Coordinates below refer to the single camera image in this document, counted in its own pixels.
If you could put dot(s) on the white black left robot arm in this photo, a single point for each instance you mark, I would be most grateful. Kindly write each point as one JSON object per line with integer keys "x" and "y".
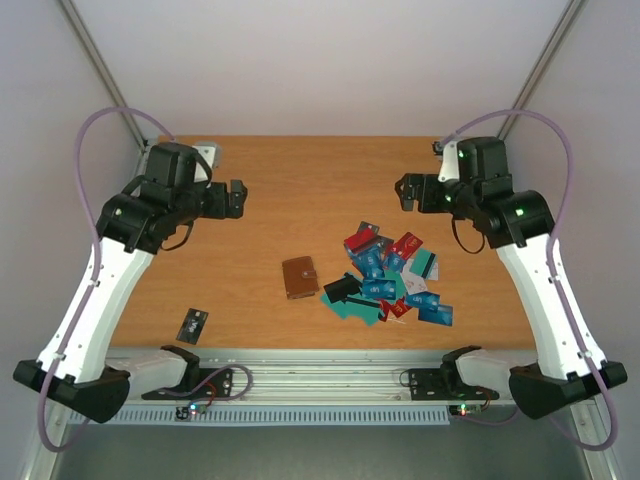
{"x": 175, "y": 189}

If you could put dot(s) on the white patterned card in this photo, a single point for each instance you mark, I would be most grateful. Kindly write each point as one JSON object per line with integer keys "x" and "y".
{"x": 414, "y": 284}

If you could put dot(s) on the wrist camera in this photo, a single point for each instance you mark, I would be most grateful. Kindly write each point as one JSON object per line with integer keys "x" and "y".
{"x": 209, "y": 152}
{"x": 448, "y": 154}

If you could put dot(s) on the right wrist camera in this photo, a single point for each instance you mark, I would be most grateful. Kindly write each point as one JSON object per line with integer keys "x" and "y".
{"x": 448, "y": 154}

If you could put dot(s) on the blue logo card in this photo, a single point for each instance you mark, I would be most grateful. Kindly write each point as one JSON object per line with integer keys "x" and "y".
{"x": 369, "y": 264}

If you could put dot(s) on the teal striped card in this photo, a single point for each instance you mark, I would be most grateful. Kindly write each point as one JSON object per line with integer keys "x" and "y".
{"x": 425, "y": 265}

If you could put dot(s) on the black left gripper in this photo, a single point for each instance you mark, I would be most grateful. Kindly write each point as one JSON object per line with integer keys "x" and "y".
{"x": 236, "y": 200}

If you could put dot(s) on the aluminium front rail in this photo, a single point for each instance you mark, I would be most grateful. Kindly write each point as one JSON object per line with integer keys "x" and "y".
{"x": 323, "y": 376}

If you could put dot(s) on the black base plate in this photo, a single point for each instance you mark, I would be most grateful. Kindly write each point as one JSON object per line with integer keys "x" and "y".
{"x": 209, "y": 382}
{"x": 430, "y": 384}

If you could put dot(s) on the teal magnetic stripe card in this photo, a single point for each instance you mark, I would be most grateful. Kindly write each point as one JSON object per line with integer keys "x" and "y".
{"x": 355, "y": 306}

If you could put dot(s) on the blue card lower right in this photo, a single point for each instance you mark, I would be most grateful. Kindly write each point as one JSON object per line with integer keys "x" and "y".
{"x": 441, "y": 315}

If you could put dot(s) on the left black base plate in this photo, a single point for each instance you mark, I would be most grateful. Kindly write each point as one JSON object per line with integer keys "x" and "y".
{"x": 209, "y": 382}

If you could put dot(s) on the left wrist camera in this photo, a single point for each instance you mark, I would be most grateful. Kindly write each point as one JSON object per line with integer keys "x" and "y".
{"x": 209, "y": 152}

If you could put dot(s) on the slotted grey cable duct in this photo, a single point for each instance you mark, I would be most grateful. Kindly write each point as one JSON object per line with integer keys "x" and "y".
{"x": 281, "y": 415}

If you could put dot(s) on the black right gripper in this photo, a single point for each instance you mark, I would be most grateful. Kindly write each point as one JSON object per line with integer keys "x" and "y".
{"x": 416, "y": 192}

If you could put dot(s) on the red card near gripper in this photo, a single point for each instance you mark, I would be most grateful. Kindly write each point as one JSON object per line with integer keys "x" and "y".
{"x": 361, "y": 240}

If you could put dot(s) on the aluminium corner post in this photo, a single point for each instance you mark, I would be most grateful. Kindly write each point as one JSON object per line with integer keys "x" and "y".
{"x": 84, "y": 38}
{"x": 560, "y": 32}

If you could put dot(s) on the black VIP card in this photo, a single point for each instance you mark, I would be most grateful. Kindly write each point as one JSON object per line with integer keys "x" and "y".
{"x": 192, "y": 326}

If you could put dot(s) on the black magnetic stripe card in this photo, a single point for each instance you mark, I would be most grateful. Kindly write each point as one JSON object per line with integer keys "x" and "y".
{"x": 342, "y": 288}

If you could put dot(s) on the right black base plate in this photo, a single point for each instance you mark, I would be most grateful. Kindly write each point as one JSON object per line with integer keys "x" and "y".
{"x": 430, "y": 384}

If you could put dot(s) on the brown leather card holder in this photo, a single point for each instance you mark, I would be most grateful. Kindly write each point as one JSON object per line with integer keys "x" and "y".
{"x": 300, "y": 278}

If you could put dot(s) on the aluminium left corner post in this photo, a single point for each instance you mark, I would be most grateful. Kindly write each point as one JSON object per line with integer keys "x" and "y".
{"x": 84, "y": 38}

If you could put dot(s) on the blue numbered card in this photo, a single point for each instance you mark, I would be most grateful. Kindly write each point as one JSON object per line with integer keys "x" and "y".
{"x": 379, "y": 289}

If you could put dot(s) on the red numbered chip card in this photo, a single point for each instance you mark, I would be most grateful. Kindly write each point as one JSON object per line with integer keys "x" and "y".
{"x": 406, "y": 246}

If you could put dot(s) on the aluminium right corner post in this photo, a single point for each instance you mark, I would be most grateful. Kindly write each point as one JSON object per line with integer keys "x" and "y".
{"x": 560, "y": 32}

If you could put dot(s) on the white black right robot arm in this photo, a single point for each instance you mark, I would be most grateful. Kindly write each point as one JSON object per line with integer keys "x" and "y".
{"x": 474, "y": 183}

